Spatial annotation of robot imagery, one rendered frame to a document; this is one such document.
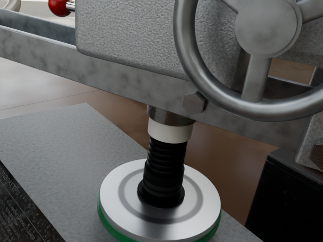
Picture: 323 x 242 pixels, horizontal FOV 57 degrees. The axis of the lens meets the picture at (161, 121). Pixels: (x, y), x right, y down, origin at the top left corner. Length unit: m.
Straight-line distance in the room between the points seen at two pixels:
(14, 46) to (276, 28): 0.41
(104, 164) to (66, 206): 0.15
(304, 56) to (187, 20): 0.12
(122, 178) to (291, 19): 0.42
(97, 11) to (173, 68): 0.11
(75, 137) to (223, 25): 0.58
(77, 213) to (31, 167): 0.18
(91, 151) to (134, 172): 0.19
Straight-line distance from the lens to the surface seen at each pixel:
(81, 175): 0.66
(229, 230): 0.59
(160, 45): 0.31
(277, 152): 1.02
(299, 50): 0.30
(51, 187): 0.64
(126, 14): 0.33
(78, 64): 0.45
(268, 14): 0.22
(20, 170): 0.70
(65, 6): 0.42
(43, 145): 0.77
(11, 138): 0.82
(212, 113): 0.37
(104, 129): 0.84
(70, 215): 0.57
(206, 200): 0.54
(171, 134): 0.43
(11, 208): 0.65
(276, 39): 0.22
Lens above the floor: 1.20
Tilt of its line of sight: 26 degrees down
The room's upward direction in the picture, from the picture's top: 7 degrees clockwise
